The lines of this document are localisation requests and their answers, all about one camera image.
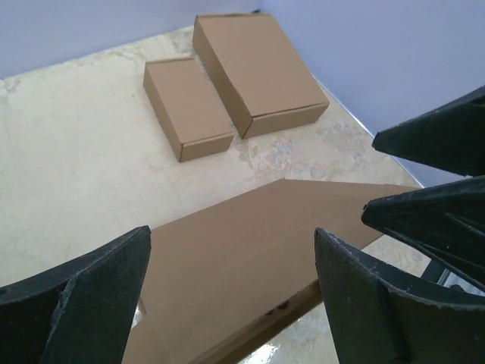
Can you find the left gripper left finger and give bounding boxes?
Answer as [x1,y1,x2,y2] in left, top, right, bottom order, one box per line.
[1,226,151,363]

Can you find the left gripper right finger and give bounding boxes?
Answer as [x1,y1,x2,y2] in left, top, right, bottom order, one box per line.
[314,228,484,364]

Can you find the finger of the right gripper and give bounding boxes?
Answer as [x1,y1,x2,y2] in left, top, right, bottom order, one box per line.
[372,86,484,177]
[361,177,484,290]

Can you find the red grapes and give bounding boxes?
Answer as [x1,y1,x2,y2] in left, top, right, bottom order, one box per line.
[265,300,289,315]

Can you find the cardboard paper box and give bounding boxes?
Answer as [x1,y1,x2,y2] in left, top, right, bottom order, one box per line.
[123,179,405,363]

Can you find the large folded cardboard box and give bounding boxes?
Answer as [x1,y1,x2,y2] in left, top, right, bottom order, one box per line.
[192,13,330,139]

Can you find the small folded cardboard box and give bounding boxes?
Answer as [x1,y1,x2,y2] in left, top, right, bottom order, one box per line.
[143,57,234,163]

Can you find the right aluminium rail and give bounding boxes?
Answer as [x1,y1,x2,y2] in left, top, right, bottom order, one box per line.
[315,77,424,188]

